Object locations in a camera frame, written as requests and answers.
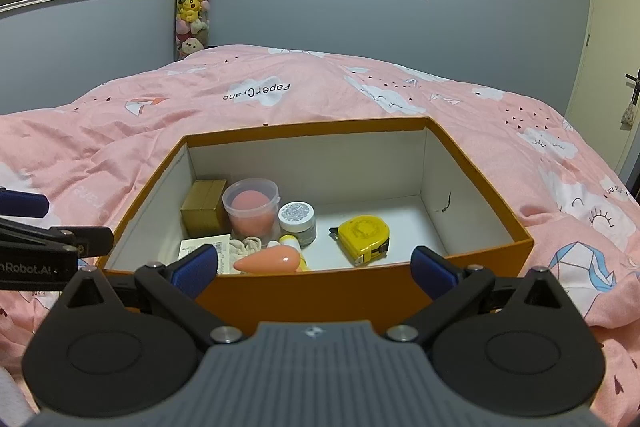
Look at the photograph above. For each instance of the yellow tape measure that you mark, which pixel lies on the yellow tape measure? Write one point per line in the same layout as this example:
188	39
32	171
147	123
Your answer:
362	237

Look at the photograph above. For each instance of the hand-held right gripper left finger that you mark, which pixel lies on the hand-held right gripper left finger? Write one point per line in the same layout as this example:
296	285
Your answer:
192	274

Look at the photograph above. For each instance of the hanging door charm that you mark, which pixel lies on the hanging door charm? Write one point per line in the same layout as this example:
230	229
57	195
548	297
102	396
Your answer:
627	114

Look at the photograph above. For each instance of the hanging plush toys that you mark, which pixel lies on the hanging plush toys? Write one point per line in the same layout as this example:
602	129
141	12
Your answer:
195	7

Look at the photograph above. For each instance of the small gold box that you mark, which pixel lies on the small gold box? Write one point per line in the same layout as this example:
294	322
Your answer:
202	212

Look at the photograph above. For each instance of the small jar with patterned lid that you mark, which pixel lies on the small jar with patterned lid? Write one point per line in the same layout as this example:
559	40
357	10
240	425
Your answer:
297	222

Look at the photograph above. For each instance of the pink lotion bottle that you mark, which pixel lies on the pink lotion bottle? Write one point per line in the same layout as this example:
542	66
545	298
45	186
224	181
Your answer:
265	262

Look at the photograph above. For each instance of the clear container with pink sponge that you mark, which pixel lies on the clear container with pink sponge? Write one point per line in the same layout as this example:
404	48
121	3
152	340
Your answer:
250	207

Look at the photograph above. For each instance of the yellow bulb-shaped bottle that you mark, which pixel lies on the yellow bulb-shaped bottle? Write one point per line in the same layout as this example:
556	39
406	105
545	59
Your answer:
290	243

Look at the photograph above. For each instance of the orange cardboard box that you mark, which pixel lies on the orange cardboard box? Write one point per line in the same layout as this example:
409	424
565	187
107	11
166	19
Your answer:
310	297

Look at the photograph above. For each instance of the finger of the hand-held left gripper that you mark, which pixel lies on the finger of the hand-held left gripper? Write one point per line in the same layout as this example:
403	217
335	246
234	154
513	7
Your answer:
60	241
22	203

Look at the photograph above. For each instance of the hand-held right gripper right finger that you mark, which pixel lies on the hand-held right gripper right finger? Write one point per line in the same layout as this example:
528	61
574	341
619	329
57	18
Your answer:
430	272

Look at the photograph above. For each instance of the cream door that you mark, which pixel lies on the cream door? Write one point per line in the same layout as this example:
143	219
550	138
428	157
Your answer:
610	32

